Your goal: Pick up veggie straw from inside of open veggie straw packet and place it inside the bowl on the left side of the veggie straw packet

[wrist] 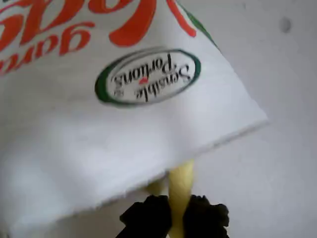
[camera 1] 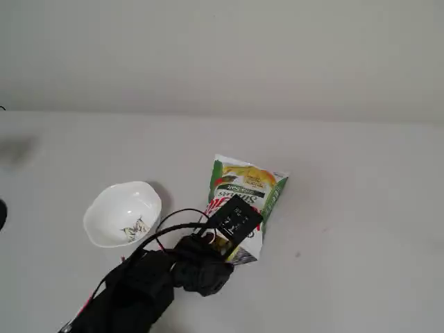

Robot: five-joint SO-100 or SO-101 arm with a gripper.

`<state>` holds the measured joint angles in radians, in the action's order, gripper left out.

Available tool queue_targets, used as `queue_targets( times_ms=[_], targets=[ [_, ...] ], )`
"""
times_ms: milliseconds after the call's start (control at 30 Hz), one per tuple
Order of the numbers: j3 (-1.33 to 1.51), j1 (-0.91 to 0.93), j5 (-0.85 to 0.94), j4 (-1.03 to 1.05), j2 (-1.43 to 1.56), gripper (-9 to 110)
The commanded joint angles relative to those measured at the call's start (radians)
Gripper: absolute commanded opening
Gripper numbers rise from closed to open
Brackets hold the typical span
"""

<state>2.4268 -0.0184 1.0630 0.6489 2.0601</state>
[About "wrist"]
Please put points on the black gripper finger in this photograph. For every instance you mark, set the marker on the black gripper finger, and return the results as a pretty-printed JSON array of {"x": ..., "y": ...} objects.
[
  {"x": 148, "y": 218},
  {"x": 205, "y": 220}
]

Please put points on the pale yellow veggie straw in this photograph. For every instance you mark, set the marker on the pale yellow veggie straw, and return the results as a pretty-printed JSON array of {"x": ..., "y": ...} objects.
[{"x": 180, "y": 193}]

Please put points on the white green veggie straw packet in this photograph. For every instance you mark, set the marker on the white green veggie straw packet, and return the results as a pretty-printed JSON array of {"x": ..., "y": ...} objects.
[{"x": 99, "y": 136}]

